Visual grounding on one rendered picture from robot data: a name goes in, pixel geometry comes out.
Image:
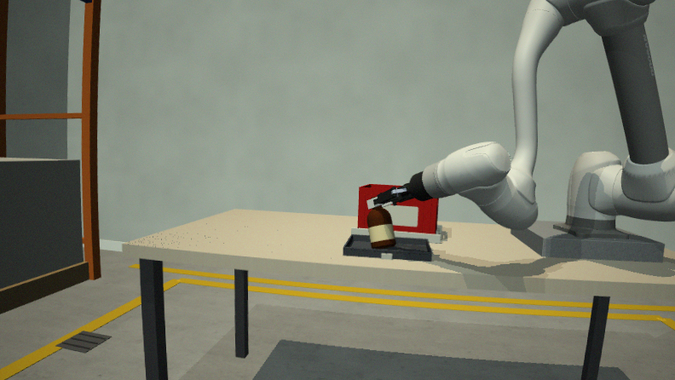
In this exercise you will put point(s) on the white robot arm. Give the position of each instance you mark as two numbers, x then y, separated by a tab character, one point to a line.
598	189

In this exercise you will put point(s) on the red crate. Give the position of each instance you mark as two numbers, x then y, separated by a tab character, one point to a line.
412	216

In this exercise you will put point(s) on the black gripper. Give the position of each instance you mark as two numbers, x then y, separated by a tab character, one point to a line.
414	188

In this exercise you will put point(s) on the brown glass bottle with cream label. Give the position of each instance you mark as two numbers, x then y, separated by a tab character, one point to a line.
380	228

